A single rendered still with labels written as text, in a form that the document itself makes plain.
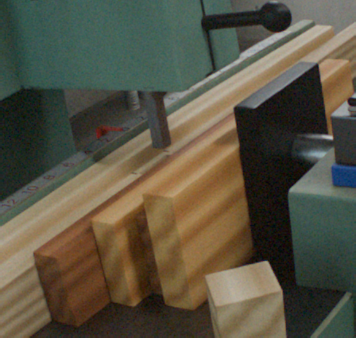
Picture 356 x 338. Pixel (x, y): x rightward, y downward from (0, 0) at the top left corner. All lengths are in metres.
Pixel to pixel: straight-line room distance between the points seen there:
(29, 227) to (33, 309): 0.05
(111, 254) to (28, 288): 0.05
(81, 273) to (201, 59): 0.15
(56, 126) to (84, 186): 0.23
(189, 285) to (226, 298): 0.07
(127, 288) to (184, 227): 0.05
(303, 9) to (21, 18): 3.83
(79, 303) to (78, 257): 0.03
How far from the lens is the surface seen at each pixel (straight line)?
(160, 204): 0.47
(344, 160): 0.47
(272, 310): 0.43
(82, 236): 0.50
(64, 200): 0.55
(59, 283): 0.49
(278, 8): 0.51
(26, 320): 0.50
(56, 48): 0.58
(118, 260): 0.50
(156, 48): 0.53
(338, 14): 4.29
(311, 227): 0.48
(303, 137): 0.54
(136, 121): 0.63
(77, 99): 3.86
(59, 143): 0.79
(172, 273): 0.49
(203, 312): 0.50
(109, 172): 0.57
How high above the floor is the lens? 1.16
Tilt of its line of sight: 22 degrees down
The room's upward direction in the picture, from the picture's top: 10 degrees counter-clockwise
